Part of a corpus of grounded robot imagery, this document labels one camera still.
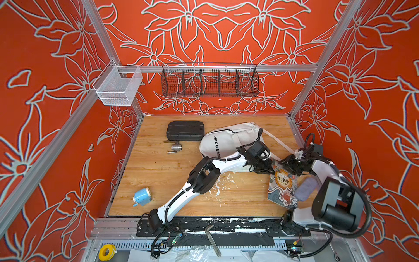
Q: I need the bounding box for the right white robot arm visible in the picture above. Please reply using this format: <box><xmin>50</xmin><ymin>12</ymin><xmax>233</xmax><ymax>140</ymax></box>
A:
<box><xmin>280</xmin><ymin>133</ymin><xmax>372</xmax><ymax>239</ymax></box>

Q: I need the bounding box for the blue mug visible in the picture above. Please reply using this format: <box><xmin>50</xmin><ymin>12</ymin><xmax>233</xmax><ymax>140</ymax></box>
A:
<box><xmin>133</xmin><ymin>187</ymin><xmax>152</xmax><ymax>207</ymax></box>

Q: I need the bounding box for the white wire wall basket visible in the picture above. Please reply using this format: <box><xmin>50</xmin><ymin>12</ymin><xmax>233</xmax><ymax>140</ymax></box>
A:
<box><xmin>93</xmin><ymin>60</ymin><xmax>143</xmax><ymax>106</ymax></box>

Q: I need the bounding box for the silver wrench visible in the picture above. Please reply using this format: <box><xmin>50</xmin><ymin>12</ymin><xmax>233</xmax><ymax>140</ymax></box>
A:
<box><xmin>330</xmin><ymin>245</ymin><xmax>340</xmax><ymax>262</ymax></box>

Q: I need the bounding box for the blue mythology picture book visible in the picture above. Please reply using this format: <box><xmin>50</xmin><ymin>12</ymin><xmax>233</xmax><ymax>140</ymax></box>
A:
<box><xmin>267</xmin><ymin>160</ymin><xmax>299</xmax><ymax>209</ymax></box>

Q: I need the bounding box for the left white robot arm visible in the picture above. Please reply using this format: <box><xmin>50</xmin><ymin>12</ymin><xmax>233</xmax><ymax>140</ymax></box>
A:
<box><xmin>148</xmin><ymin>128</ymin><xmax>275</xmax><ymax>233</ymax></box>

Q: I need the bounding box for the white backpack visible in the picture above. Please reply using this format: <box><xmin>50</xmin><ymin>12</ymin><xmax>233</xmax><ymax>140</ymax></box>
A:
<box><xmin>199</xmin><ymin>122</ymin><xmax>296</xmax><ymax>173</ymax></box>

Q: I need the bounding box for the black wire wall basket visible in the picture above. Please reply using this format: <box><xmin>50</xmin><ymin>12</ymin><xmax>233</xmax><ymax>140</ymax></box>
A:
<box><xmin>161</xmin><ymin>62</ymin><xmax>260</xmax><ymax>98</ymax></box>

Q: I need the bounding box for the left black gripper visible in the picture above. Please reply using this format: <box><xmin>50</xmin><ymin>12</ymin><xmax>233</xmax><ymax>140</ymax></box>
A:
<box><xmin>252</xmin><ymin>157</ymin><xmax>277</xmax><ymax>175</ymax></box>

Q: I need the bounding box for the yellow tape roll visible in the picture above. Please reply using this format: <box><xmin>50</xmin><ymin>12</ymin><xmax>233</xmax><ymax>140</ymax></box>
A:
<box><xmin>98</xmin><ymin>244</ymin><xmax>117</xmax><ymax>262</ymax></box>

